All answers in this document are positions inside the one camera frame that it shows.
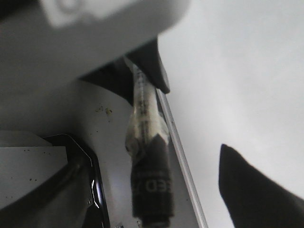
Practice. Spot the black whiteboard marker taped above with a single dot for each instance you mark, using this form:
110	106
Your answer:
147	142

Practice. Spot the white whiteboard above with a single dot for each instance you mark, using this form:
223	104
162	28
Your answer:
236	72

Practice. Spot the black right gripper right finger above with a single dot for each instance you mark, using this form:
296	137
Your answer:
253	200

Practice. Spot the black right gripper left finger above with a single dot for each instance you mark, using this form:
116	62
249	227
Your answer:
147	58

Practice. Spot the white marker holder stand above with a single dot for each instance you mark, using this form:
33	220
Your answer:
62	71

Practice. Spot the black glossy base plate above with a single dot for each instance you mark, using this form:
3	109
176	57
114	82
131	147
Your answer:
72	198

